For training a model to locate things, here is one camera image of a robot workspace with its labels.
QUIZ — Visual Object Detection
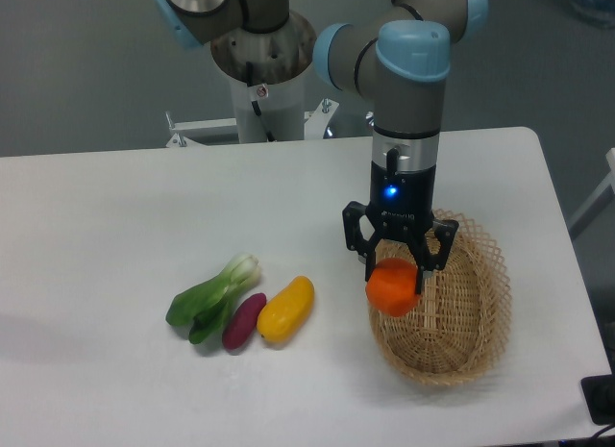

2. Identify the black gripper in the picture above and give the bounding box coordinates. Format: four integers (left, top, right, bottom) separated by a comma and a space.
341, 161, 460, 296

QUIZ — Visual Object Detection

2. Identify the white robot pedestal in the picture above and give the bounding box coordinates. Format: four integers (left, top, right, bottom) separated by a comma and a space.
165, 12, 344, 147

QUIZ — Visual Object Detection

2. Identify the green bok choy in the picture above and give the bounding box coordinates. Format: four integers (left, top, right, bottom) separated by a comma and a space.
165, 253, 261, 345

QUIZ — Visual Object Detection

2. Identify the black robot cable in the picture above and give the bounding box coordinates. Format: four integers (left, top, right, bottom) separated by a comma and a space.
245, 61, 277, 143

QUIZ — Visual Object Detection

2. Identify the woven wicker basket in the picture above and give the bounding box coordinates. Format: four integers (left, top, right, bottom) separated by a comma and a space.
368, 209, 512, 386

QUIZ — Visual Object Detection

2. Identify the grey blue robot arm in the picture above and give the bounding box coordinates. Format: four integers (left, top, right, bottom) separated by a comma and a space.
154, 0, 488, 282

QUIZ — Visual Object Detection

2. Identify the black device at edge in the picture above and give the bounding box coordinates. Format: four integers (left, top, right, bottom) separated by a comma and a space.
580, 375, 614, 425

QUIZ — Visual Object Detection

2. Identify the orange fruit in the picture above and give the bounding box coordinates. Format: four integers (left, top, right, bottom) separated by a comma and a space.
365, 258, 419, 317

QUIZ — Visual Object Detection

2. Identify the yellow mango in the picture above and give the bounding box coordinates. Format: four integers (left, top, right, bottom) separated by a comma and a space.
257, 276, 315, 344

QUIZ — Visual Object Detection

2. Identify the purple sweet potato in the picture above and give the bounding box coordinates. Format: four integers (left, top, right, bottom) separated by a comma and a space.
222, 292, 267, 351

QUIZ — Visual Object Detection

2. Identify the blue object top right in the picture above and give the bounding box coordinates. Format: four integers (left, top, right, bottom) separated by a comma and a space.
555, 0, 614, 30

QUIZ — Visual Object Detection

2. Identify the white frame at right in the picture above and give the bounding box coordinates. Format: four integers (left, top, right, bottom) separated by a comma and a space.
567, 148, 614, 240

